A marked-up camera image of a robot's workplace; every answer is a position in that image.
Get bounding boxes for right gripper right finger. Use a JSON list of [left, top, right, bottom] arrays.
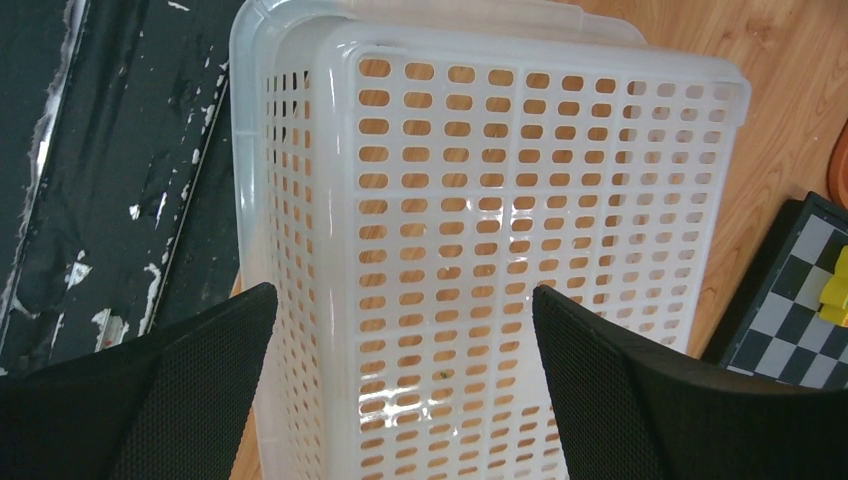
[[532, 285, 847, 479]]

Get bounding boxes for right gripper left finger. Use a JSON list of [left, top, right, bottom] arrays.
[[1, 283, 278, 479]]

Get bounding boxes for orange plastic tub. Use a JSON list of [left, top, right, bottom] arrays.
[[827, 123, 848, 209]]

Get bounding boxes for white perforated basket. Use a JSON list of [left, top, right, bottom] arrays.
[[229, 1, 751, 479]]

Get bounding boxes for black white chessboard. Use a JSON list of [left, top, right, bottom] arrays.
[[702, 192, 847, 389]]

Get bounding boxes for yellow toy block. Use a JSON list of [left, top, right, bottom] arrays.
[[818, 246, 847, 328]]

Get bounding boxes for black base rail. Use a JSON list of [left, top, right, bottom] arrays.
[[1, 1, 239, 376]]

